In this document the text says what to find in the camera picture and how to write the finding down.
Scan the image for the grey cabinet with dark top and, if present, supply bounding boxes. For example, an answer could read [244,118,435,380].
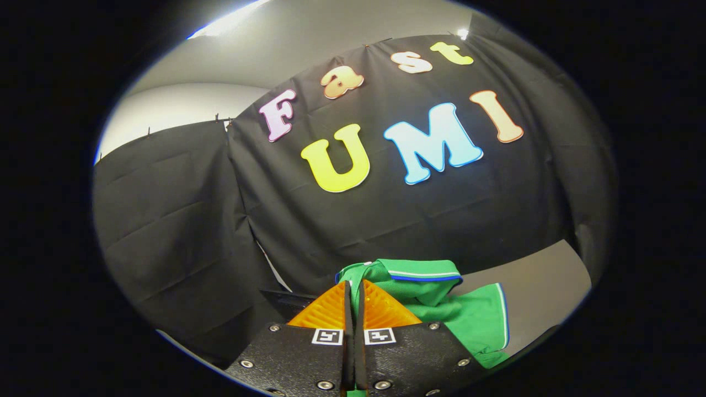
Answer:
[455,239,592,356]

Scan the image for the green polo shirt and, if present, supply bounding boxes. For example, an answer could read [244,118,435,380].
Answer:
[335,258,511,397]

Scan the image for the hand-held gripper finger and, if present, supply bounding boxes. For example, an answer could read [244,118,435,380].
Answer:
[354,279,489,397]
[225,280,355,397]

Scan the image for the large ceiling light panel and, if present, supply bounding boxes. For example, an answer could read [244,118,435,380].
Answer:
[188,0,272,40]

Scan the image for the black backdrop cloth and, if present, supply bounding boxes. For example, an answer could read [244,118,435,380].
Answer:
[93,12,618,370]

